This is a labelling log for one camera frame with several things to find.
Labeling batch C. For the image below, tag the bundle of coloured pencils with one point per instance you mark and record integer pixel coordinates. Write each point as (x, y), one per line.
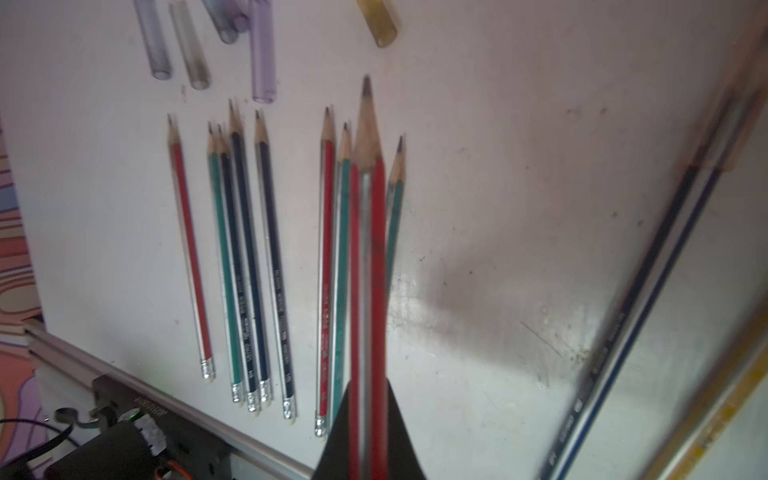
(368, 386)

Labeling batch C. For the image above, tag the blue transparent pencil cap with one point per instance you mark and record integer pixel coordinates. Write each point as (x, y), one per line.
(220, 20)

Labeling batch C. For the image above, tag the dark blue pencil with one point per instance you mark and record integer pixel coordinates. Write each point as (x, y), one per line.
(250, 256)
(245, 343)

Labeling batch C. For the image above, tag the yellow pencil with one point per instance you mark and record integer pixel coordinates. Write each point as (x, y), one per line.
(734, 378)

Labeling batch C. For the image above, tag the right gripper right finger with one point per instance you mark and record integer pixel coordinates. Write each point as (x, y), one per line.
(402, 460)

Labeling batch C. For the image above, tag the clear grey pencil cap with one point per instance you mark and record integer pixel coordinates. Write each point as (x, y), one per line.
(153, 39)

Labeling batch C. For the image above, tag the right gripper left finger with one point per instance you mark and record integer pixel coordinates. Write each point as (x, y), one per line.
(340, 457)

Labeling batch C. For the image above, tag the yellow transparent pencil cap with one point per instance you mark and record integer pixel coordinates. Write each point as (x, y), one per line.
(379, 20)

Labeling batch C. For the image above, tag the green pencil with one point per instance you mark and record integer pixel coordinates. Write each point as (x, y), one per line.
(236, 382)
(395, 195)
(340, 272)

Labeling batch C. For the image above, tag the greenish clear pencil cap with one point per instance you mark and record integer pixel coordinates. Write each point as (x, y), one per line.
(189, 43)

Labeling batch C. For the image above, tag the lilac transparent pencil cap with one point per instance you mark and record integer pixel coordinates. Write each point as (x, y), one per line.
(262, 50)

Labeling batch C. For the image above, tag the purple transparent pencil cap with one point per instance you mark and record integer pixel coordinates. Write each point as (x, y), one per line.
(236, 14)

